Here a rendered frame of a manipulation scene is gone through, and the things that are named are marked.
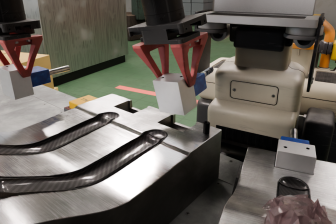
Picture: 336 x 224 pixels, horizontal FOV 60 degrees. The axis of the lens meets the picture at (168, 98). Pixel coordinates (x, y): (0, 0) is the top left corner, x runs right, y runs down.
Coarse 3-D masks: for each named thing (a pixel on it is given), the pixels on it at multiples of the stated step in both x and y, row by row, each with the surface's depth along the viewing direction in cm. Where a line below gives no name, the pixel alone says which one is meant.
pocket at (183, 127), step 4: (168, 116) 50; (172, 116) 50; (160, 120) 48; (164, 120) 49; (168, 120) 50; (172, 120) 51; (164, 124) 50; (168, 124) 50; (172, 124) 51; (176, 124) 50; (180, 124) 50; (176, 128) 51; (180, 128) 50; (184, 128) 49
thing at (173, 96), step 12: (204, 72) 51; (156, 84) 44; (168, 84) 43; (180, 84) 42; (204, 84) 48; (156, 96) 46; (168, 96) 44; (180, 96) 42; (192, 96) 45; (168, 108) 45; (180, 108) 43; (192, 108) 45
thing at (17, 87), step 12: (0, 72) 53; (12, 72) 51; (36, 72) 55; (48, 72) 57; (60, 72) 61; (12, 84) 52; (24, 84) 53; (36, 84) 56; (12, 96) 53; (24, 96) 54
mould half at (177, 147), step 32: (32, 128) 47; (64, 128) 47; (128, 128) 46; (160, 128) 46; (192, 128) 46; (0, 160) 33; (32, 160) 36; (64, 160) 38; (160, 160) 38; (192, 160) 40; (64, 192) 30; (96, 192) 32; (128, 192) 32; (160, 192) 36; (192, 192) 42
